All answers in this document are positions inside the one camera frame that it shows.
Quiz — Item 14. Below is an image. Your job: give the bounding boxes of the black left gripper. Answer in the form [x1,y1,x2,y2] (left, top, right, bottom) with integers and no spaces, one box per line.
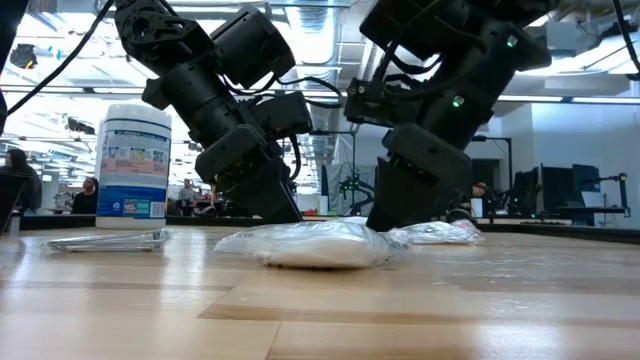
[193,123,305,225]

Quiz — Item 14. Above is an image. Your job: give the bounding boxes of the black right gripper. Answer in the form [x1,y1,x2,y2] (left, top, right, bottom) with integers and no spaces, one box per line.
[366,123,472,232]

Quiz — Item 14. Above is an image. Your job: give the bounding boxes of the bagged white cotton pads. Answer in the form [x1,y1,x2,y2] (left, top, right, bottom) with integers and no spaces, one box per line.
[212,219,412,270]

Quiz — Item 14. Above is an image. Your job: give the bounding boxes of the bagged silver nail clipper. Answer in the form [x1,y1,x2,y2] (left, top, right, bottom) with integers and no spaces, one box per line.
[41,228,175,254]

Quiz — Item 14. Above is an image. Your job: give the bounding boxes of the bagged pink toothbrush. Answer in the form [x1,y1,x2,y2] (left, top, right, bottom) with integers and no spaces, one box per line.
[399,218,485,247]

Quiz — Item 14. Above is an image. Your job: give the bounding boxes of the bagged white cotton balls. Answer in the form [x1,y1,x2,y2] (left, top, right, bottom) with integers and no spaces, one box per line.
[327,215,374,227]

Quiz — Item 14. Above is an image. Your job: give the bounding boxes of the white wipes canister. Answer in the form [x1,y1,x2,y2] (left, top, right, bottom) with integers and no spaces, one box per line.
[94,102,173,231]

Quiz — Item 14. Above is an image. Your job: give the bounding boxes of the black computer monitor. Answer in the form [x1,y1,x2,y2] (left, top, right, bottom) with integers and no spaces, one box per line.
[541,165,576,214]

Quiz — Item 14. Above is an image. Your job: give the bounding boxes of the long ceiling light strip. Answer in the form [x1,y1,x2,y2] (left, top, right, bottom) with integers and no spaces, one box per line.
[0,84,640,105]

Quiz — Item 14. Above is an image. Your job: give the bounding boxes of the white ceiling light panel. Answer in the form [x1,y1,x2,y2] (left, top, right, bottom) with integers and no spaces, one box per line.
[564,32,640,76]

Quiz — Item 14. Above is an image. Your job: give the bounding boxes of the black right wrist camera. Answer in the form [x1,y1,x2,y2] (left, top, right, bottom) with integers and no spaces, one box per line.
[343,77,401,127]

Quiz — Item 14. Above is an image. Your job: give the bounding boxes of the silver ventilation duct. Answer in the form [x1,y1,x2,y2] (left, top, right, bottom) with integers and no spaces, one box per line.
[287,0,351,169]

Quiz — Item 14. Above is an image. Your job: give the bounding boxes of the black camera stand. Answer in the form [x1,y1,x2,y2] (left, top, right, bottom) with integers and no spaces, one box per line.
[584,171,632,227]

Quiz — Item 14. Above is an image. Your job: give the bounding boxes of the black ceiling cable reel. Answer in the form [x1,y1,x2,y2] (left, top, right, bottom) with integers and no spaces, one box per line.
[8,43,39,71]

